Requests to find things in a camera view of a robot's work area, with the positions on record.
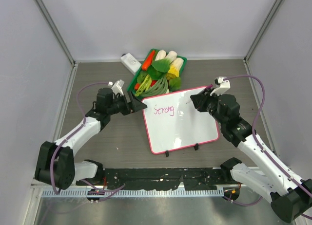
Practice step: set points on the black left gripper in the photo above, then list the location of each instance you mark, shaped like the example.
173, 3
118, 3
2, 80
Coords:
135, 105

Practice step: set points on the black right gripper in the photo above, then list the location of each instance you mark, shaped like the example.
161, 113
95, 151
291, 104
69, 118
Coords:
200, 100

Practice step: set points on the white marker with pink cap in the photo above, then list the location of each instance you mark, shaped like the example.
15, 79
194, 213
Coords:
193, 97

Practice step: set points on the pink framed whiteboard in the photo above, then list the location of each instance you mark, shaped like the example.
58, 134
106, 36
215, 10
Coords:
172, 122

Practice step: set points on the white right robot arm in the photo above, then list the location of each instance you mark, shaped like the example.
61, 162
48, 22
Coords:
289, 195

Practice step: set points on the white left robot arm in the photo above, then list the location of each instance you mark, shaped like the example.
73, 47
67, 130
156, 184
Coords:
55, 164

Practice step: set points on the light green toy celery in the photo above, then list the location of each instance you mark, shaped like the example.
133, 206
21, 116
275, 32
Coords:
143, 83

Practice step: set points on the round green toy leaf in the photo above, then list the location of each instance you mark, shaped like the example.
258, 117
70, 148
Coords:
175, 84

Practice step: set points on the green toy long beans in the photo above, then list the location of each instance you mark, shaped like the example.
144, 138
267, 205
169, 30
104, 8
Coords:
160, 87

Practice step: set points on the white rectangular bottle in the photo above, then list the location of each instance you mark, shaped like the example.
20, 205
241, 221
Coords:
130, 62

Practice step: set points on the green plastic vegetable tray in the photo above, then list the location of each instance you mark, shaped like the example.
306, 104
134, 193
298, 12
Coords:
154, 74

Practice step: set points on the white yellow toy cabbage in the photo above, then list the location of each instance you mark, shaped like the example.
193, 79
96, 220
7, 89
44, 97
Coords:
174, 69

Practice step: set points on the orange toy carrot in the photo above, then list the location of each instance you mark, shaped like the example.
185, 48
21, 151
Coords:
148, 60

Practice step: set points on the white toy cabbage middle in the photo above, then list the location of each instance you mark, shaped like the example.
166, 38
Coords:
171, 56

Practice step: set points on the white toy cabbage left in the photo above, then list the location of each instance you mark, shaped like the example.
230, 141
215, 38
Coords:
160, 55

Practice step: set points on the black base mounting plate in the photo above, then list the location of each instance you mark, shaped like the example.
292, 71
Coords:
163, 179

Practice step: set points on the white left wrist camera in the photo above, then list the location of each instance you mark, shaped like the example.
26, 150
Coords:
117, 87

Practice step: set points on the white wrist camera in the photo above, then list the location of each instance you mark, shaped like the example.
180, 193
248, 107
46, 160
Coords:
222, 85
117, 87

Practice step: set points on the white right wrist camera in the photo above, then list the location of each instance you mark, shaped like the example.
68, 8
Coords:
222, 85

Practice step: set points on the white slotted cable duct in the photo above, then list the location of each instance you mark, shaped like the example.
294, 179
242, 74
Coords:
77, 192

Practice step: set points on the aluminium frame rail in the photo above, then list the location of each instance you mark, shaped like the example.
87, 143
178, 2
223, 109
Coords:
43, 185

